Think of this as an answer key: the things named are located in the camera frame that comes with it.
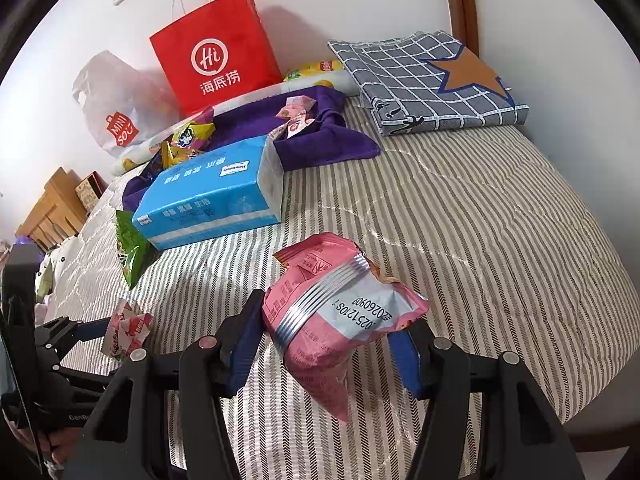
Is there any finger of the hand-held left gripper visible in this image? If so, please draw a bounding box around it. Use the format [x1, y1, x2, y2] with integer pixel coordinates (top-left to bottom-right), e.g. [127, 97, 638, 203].
[35, 316, 113, 357]
[51, 365, 122, 396]

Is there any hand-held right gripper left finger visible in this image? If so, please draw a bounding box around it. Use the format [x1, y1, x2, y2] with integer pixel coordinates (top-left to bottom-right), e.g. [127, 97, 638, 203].
[62, 289, 268, 480]

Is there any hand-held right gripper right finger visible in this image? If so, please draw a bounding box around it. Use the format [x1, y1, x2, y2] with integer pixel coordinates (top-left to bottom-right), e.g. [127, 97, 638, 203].
[387, 317, 586, 480]

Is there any pink and white candy packet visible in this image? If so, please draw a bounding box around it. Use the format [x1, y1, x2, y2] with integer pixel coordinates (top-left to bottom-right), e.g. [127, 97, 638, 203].
[100, 298, 155, 361]

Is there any green snack packet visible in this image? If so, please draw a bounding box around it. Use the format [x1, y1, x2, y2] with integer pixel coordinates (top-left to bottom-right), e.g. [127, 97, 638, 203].
[115, 210, 160, 290]

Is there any large pink snack packet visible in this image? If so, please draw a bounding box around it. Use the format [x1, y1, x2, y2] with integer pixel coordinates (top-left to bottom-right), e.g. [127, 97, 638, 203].
[261, 232, 431, 423]

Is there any pink and yellow snack packet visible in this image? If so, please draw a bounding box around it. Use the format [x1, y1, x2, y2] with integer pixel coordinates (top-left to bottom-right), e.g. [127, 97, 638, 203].
[167, 107, 217, 153]

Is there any person's left hand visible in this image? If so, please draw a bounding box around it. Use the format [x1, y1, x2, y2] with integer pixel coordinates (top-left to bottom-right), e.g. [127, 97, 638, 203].
[41, 435, 85, 468]

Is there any wooden nightstand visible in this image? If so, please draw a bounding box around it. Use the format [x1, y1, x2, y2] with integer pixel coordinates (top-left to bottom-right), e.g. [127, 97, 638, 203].
[17, 167, 88, 251]

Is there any patterned brown box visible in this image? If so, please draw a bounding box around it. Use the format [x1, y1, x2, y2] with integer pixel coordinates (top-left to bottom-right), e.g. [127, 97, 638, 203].
[75, 172, 108, 208]

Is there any striped bed sheet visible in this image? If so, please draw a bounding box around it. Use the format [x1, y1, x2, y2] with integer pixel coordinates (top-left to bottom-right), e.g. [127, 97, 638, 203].
[35, 92, 628, 480]

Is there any blue tissue pack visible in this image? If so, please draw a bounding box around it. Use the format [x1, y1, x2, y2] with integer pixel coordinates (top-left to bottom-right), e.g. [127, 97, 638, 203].
[131, 135, 287, 251]

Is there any long white printed roll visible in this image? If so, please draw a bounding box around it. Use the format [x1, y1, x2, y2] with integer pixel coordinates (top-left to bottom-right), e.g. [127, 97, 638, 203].
[111, 67, 361, 177]

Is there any purple cloth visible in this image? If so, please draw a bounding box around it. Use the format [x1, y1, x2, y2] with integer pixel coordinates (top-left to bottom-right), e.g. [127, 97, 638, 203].
[122, 86, 382, 211]

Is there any small red pink candy packet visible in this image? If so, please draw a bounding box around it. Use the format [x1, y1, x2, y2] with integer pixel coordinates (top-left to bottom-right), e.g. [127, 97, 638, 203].
[285, 114, 316, 140]

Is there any white plastic shopping bag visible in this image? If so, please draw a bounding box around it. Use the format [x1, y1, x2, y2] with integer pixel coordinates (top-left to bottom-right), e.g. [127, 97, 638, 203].
[71, 50, 183, 158]

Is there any grey checked star cloth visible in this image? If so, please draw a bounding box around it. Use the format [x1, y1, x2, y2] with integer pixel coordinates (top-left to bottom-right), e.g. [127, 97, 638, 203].
[327, 30, 530, 137]

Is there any red paper bag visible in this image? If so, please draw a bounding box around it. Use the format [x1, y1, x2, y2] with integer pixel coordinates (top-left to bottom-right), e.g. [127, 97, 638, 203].
[149, 0, 283, 118]

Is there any brown wooden headboard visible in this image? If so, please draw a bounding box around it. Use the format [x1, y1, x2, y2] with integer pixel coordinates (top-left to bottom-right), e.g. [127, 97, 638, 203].
[441, 0, 481, 58]

